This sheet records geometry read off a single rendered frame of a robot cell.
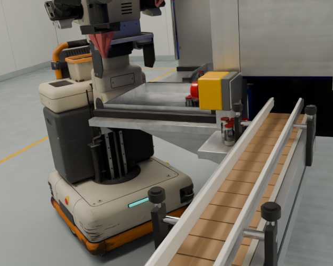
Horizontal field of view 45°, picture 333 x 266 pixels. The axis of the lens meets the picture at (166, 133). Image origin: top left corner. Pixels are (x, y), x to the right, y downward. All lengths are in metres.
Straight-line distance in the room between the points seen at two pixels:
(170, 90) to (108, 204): 0.78
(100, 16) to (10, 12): 6.55
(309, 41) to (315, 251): 0.52
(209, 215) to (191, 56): 1.57
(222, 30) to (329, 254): 0.60
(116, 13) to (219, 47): 0.94
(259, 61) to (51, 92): 1.30
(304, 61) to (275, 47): 0.07
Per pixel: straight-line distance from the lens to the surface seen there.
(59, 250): 2.22
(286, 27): 0.90
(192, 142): 1.15
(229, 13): 0.93
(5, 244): 2.42
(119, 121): 1.14
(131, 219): 2.01
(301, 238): 1.09
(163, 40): 7.23
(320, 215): 1.04
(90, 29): 1.19
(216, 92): 0.87
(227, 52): 0.94
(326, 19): 0.89
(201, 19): 2.03
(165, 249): 0.43
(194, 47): 2.05
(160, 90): 1.40
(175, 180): 2.10
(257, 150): 0.74
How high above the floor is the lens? 1.22
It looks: 20 degrees down
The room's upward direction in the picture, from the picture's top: 6 degrees counter-clockwise
